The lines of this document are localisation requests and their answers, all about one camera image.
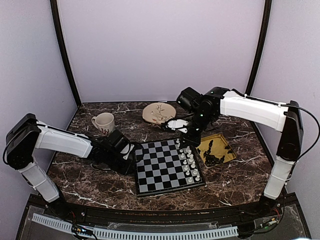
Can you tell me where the beige coral pattern mug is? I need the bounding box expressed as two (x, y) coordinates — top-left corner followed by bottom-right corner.
(91, 112), (116, 136)

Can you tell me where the grey slotted cable duct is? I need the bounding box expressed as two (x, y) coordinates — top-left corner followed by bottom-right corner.
(31, 213), (239, 240)

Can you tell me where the black white chess board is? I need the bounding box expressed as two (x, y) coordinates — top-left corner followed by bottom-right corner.
(134, 138), (206, 197)

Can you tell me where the beige floral ceramic plate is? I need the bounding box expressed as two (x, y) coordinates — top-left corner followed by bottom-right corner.
(142, 102), (177, 125)

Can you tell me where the pile of black chess pieces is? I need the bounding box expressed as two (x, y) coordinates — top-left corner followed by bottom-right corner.
(196, 141), (232, 166)

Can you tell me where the black front rail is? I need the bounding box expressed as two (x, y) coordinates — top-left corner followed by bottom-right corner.
(44, 202), (283, 225)

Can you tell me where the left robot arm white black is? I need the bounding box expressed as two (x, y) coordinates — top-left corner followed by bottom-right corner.
(2, 113), (136, 218)

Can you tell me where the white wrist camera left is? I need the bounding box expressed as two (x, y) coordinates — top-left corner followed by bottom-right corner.
(120, 144), (134, 160)

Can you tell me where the left black frame post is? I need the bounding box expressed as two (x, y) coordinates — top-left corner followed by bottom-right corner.
(49, 0), (82, 108)

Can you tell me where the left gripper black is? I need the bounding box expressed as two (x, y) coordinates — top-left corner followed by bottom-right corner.
(104, 150), (135, 176)

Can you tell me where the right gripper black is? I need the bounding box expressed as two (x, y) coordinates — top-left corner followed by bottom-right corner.
(180, 110), (214, 148)

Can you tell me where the right black frame post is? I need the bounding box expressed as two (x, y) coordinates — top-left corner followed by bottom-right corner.
(244, 0), (273, 95)

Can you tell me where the white chess pieces row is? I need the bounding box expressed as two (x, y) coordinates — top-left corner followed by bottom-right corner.
(175, 138), (201, 185)

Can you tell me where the black frame post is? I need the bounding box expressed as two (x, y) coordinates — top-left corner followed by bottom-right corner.
(49, 0), (82, 108)
(244, 0), (273, 95)

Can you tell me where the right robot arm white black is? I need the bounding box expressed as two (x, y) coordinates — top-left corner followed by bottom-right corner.
(176, 87), (304, 217)

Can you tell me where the gold metal tray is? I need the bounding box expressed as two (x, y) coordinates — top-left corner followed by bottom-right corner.
(197, 133), (237, 168)

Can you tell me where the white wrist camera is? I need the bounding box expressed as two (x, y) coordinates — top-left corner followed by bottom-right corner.
(161, 118), (189, 133)
(120, 144), (134, 160)

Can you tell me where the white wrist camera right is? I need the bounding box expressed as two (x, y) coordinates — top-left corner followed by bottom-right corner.
(161, 118), (189, 133)

